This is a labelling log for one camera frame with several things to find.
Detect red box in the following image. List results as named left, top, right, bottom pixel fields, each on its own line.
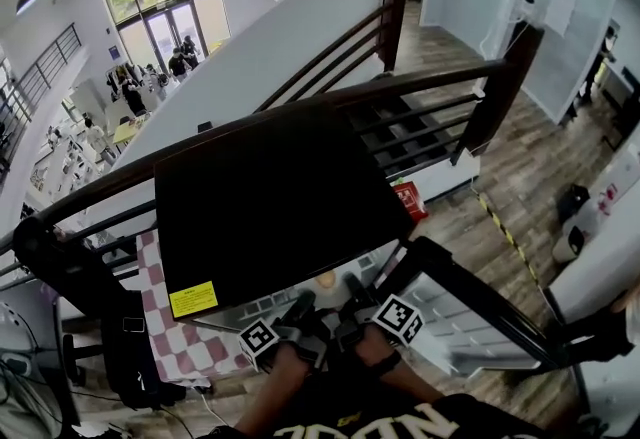
left=393, top=180, right=430, bottom=224

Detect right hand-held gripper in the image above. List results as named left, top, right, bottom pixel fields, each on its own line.
left=335, top=272, right=425, bottom=353

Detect grey balcony railing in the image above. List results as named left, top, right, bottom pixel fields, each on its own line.
left=0, top=21, right=84, bottom=178

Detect person's left hand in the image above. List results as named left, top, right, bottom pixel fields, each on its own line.
left=272, top=344, right=314, bottom=378

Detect yellow black hazard tape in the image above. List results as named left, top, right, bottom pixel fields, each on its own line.
left=477, top=191, right=542, bottom=286

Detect black wristwatch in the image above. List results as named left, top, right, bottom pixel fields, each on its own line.
left=367, top=350, right=404, bottom=376

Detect white paper notice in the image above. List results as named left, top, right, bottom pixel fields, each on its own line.
left=544, top=0, right=579, bottom=36

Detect white table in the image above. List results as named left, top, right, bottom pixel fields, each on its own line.
left=544, top=221, right=640, bottom=324

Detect person's right forearm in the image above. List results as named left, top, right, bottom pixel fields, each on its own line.
left=382, top=360, right=447, bottom=404

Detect black mesh office chair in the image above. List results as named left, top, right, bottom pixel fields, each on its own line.
left=12, top=215, right=146, bottom=313

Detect white hanging cable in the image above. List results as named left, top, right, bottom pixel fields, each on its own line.
left=478, top=0, right=527, bottom=61

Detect black mini fridge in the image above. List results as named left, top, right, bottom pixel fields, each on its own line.
left=153, top=100, right=574, bottom=376

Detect glass entrance doors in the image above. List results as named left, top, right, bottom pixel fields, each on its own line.
left=142, top=1, right=209, bottom=74

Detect white floor cable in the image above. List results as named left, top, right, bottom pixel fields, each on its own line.
left=192, top=384, right=236, bottom=428

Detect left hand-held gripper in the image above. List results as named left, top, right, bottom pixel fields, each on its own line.
left=237, top=291, right=331, bottom=372

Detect black backpack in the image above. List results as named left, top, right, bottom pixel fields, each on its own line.
left=99, top=290, right=187, bottom=411

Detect person's left forearm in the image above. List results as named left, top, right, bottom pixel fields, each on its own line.
left=233, top=369, right=307, bottom=437

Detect person's right hand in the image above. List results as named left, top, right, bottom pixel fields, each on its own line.
left=355, top=327, right=396, bottom=363

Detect person's black lettered shirt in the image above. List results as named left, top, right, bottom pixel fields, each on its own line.
left=199, top=366, right=551, bottom=439

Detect dark wooden curved railing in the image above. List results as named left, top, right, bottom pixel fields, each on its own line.
left=0, top=26, right=546, bottom=289

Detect red white checkered tablecloth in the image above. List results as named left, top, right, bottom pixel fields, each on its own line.
left=134, top=229, right=252, bottom=386

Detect white black bin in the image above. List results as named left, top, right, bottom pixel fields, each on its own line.
left=552, top=225, right=587, bottom=263

